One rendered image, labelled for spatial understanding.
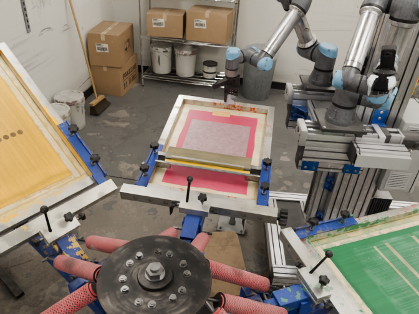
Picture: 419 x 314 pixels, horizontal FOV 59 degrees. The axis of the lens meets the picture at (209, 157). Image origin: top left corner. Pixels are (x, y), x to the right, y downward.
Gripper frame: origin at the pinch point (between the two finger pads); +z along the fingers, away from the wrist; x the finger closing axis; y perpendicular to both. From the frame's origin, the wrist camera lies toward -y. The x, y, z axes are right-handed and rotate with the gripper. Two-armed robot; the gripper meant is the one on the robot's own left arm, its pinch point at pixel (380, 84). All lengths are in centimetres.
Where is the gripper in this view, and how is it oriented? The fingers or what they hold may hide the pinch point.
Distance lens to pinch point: 133.5
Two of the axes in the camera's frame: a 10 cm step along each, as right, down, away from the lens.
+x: -8.9, -1.8, 4.2
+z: -4.5, 4.8, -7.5
